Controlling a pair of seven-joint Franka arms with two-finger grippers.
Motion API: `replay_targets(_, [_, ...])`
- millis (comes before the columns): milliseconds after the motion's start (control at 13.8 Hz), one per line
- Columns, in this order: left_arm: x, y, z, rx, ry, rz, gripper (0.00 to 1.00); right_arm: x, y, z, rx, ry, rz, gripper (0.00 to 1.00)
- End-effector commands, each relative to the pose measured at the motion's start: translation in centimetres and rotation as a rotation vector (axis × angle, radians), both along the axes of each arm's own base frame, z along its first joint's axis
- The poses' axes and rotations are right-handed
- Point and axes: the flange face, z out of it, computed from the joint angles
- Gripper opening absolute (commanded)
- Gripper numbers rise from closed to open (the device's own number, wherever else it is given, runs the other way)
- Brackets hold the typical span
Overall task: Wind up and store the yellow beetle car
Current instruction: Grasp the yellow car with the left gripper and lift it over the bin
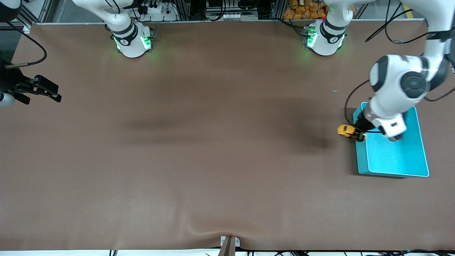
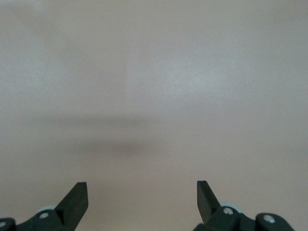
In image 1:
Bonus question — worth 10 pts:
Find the yellow beetle toy car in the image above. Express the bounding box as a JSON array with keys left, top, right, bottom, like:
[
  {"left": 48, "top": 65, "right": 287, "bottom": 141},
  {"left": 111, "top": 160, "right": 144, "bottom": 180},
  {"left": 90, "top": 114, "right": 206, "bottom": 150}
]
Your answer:
[{"left": 337, "top": 124, "right": 360, "bottom": 140}]

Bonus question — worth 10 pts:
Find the teal plastic bin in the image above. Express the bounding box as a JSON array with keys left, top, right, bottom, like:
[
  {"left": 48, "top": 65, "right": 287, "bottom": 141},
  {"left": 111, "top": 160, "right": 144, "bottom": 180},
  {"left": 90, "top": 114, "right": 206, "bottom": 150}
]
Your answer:
[{"left": 353, "top": 102, "right": 430, "bottom": 177}]

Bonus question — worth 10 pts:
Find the orange snack packets heap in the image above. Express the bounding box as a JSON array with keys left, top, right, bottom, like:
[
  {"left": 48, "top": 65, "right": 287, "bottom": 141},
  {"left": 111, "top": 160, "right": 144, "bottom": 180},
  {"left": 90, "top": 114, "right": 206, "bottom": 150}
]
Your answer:
[{"left": 283, "top": 0, "right": 329, "bottom": 21}]

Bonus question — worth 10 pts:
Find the brown table mat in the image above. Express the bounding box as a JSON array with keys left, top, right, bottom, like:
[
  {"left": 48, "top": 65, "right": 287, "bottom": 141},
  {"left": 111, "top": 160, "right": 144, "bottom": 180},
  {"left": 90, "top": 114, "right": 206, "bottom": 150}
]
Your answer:
[{"left": 0, "top": 21, "right": 455, "bottom": 251}]

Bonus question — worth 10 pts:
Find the white power strip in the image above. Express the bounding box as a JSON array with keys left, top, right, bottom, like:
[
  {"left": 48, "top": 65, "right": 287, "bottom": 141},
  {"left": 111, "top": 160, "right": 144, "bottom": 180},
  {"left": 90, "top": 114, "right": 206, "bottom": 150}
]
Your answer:
[{"left": 141, "top": 3, "right": 178, "bottom": 22}]

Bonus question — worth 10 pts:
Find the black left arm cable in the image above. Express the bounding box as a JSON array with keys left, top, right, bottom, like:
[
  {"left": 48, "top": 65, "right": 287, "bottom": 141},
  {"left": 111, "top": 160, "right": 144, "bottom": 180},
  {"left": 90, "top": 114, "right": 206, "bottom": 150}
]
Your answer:
[{"left": 344, "top": 0, "right": 455, "bottom": 135}]

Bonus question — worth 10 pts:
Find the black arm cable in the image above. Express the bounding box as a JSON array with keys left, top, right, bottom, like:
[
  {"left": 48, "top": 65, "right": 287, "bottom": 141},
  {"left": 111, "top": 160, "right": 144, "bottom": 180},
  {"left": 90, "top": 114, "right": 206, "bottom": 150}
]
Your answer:
[
  {"left": 344, "top": 0, "right": 455, "bottom": 135},
  {"left": 4, "top": 21, "right": 48, "bottom": 69}
]

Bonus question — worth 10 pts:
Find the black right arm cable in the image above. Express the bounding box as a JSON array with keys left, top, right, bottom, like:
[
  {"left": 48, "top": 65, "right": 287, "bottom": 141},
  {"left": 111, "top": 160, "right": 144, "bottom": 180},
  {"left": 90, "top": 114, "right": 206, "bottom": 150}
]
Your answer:
[{"left": 4, "top": 21, "right": 48, "bottom": 69}]

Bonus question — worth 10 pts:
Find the aluminium frame profile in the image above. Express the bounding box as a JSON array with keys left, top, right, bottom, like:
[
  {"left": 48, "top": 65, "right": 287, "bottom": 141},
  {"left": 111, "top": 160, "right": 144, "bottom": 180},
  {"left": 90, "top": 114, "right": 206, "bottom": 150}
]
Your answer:
[{"left": 20, "top": 0, "right": 54, "bottom": 25}]

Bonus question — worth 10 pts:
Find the metal table clamp bracket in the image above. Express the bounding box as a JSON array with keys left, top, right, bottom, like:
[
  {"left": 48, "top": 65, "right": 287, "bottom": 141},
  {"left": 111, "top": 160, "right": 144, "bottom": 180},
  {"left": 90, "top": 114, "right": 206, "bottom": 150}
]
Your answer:
[{"left": 220, "top": 235, "right": 241, "bottom": 256}]

